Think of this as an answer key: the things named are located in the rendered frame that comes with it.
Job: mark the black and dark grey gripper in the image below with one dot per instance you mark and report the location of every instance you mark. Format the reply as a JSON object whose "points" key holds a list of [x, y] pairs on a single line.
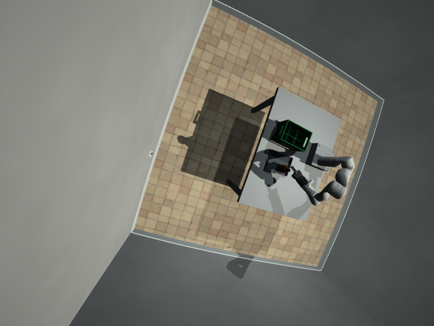
{"points": [[301, 180]]}

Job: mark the dark green crate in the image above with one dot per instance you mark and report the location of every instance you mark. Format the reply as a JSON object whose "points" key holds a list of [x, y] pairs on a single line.
{"points": [[291, 135]]}

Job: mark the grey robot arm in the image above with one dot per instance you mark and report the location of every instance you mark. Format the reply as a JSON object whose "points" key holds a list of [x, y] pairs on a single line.
{"points": [[336, 188]]}

